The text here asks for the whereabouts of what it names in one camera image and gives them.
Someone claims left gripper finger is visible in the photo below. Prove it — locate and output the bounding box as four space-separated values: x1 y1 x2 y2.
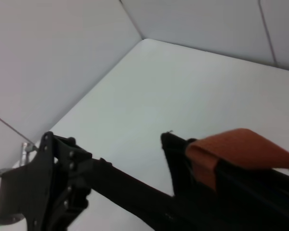
59 177 92 218
53 134 113 174

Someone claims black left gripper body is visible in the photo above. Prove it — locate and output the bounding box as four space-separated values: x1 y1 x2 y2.
0 131 83 231

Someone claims black bag with orange handles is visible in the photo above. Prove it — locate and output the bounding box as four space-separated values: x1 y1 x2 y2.
105 128 289 231

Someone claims silver cable connector plug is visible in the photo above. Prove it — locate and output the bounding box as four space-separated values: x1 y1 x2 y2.
20 142 37 167

